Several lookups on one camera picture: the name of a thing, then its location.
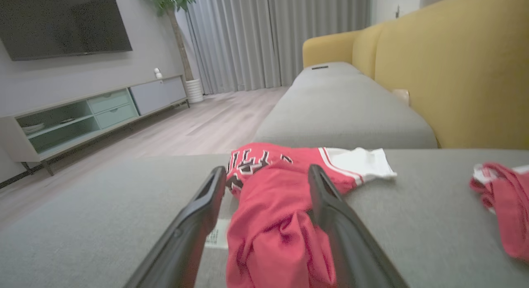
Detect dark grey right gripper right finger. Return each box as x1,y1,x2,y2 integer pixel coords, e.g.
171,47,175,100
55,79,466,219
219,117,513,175
307,164,410,288

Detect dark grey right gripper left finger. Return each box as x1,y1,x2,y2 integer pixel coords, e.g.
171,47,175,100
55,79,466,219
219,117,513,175
124,166,227,288

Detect red white basketball jersey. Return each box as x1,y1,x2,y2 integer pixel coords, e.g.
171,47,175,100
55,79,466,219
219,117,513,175
205,142,398,288

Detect red shorts with white stripe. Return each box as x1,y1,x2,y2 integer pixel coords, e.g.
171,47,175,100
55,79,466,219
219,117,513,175
469,162,529,262

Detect grey sofa seat cushion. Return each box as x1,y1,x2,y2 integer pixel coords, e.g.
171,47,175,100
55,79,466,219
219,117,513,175
291,61,365,87
253,72,438,150

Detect grey mint television cabinet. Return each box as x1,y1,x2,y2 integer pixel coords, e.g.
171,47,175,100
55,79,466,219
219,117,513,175
0,75,191,177

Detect white ribbed plant pot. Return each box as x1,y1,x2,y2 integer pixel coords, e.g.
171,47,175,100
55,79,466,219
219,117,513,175
184,78,205,104

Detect white dish stack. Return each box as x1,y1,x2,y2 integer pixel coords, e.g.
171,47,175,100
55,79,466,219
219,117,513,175
21,122,45,135

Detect grey pleated curtain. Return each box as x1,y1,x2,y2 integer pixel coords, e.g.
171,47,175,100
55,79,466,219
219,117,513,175
175,0,372,95

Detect green indoor tree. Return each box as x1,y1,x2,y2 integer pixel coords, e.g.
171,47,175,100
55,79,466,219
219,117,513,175
133,0,197,82

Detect black flat screen television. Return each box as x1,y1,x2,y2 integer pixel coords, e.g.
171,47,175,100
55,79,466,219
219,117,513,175
0,0,133,62

